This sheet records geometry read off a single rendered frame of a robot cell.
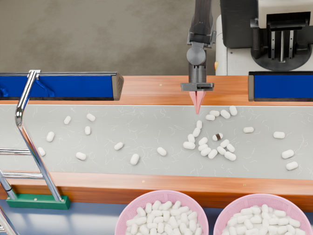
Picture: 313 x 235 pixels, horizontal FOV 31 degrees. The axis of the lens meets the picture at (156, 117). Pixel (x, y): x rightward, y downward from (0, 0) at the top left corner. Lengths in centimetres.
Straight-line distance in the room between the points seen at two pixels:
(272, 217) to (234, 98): 45
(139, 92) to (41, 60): 150
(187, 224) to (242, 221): 16
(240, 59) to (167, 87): 82
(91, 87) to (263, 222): 61
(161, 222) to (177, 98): 46
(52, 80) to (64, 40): 187
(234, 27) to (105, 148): 104
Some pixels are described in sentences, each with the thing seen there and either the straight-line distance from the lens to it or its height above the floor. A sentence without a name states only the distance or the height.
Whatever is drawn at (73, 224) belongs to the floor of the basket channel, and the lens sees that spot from 180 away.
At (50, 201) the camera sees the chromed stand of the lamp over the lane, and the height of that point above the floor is 71.
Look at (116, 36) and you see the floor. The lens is 338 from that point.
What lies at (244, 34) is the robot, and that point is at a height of 39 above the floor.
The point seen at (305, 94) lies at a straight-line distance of 149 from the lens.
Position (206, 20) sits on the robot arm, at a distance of 172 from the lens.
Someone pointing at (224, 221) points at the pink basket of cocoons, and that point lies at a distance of 164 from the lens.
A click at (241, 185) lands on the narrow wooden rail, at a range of 167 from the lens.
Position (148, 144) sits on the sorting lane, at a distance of 183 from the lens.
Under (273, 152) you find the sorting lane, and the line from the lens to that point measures 177.
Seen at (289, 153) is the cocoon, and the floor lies 76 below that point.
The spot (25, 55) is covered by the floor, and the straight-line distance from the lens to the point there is 345.
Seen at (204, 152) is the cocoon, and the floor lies 76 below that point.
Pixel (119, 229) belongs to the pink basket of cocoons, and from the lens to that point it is 165.
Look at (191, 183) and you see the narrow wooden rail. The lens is 169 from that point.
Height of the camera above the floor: 216
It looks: 49 degrees down
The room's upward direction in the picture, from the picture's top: 13 degrees counter-clockwise
